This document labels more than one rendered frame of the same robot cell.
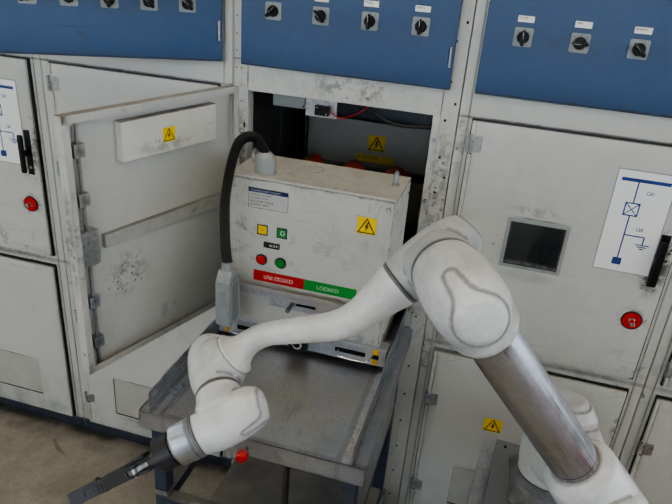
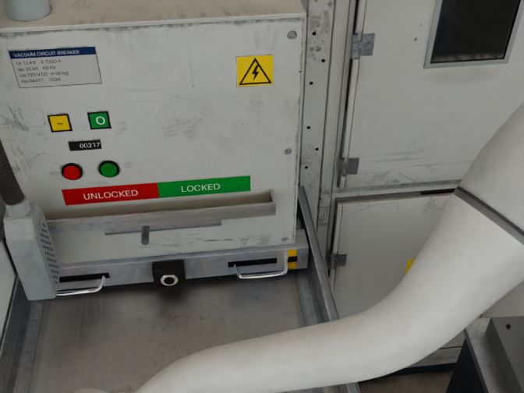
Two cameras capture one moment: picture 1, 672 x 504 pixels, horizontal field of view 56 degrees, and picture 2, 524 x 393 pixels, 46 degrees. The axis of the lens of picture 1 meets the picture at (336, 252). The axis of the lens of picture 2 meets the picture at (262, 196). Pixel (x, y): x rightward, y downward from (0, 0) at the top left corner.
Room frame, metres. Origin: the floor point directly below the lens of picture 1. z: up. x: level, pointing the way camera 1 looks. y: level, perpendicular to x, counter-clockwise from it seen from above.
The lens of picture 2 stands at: (0.82, 0.21, 1.77)
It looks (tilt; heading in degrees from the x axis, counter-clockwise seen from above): 41 degrees down; 339
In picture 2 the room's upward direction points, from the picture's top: straight up
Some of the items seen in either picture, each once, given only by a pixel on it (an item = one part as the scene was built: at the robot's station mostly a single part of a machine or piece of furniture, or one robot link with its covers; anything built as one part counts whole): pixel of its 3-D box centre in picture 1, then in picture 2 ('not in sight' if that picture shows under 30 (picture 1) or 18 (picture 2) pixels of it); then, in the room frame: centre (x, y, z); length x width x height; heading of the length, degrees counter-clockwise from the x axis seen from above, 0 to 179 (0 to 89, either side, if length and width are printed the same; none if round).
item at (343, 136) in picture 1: (376, 146); not in sight; (2.49, -0.13, 1.28); 0.58 x 0.02 x 0.19; 76
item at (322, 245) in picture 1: (304, 265); (154, 162); (1.64, 0.09, 1.15); 0.48 x 0.01 x 0.48; 76
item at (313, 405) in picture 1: (291, 372); (174, 321); (1.57, 0.10, 0.82); 0.68 x 0.62 x 0.06; 166
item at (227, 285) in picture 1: (228, 294); (33, 248); (1.62, 0.31, 1.04); 0.08 x 0.05 x 0.17; 166
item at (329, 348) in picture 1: (302, 336); (168, 260); (1.66, 0.08, 0.90); 0.54 x 0.05 x 0.06; 76
